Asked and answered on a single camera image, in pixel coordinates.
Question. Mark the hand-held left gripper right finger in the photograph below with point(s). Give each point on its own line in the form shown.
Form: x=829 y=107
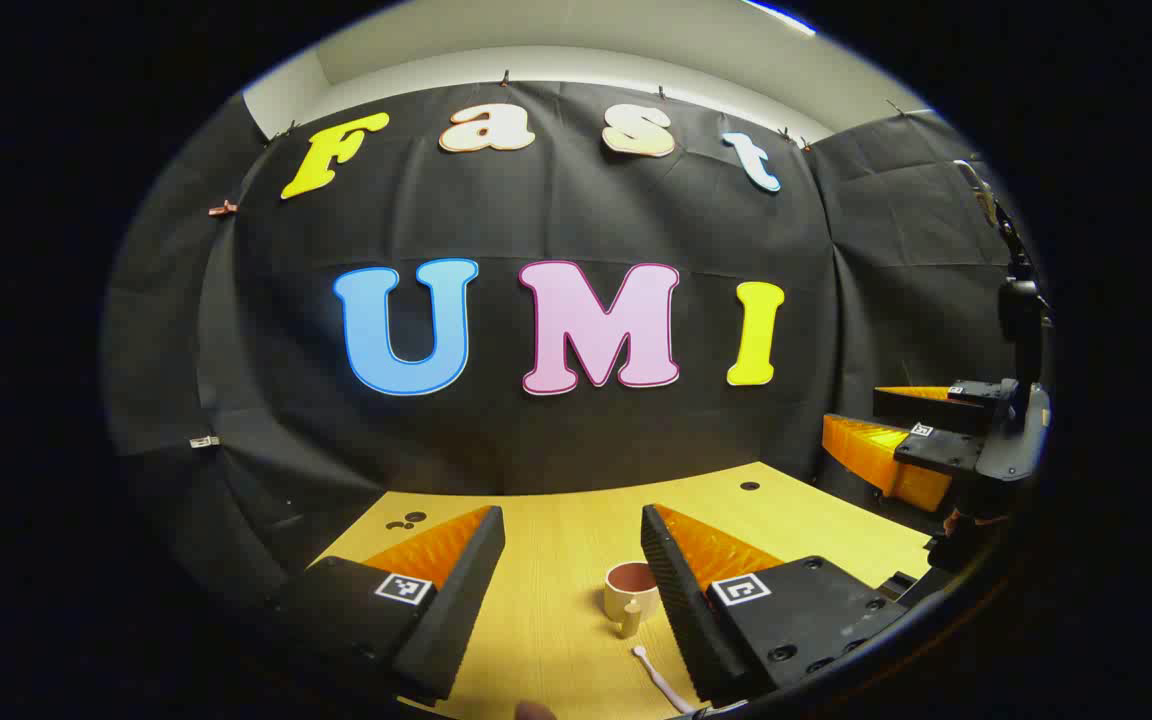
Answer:
x=681 y=600

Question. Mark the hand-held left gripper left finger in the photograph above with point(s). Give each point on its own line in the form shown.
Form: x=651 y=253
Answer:
x=461 y=600

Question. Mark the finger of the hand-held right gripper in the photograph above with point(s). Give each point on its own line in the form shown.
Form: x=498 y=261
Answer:
x=876 y=450
x=926 y=408

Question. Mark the beige cup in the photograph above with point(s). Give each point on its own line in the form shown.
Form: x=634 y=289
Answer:
x=631 y=590

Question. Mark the white toothbrush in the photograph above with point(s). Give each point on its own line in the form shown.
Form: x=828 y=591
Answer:
x=661 y=685

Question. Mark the wooden desktop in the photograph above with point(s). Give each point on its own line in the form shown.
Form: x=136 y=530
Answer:
x=556 y=560

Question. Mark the white backdrop clip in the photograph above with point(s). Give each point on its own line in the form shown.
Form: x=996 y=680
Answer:
x=204 y=441

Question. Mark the black backdrop cloth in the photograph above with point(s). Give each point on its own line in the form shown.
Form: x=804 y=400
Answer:
x=556 y=220

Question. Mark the copper backdrop clip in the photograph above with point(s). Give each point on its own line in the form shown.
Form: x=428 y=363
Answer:
x=223 y=208

